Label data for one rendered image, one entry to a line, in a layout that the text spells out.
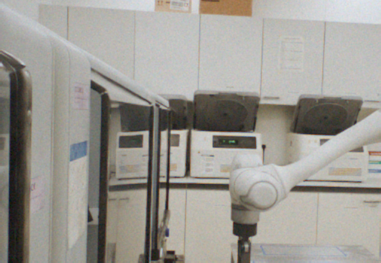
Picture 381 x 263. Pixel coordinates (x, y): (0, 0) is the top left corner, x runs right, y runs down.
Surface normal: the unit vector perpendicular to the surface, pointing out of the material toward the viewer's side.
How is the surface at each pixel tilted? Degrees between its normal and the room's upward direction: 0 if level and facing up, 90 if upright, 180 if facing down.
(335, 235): 90
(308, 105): 142
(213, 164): 90
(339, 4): 90
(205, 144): 59
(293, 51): 90
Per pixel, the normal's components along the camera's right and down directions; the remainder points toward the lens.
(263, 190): 0.04, 0.12
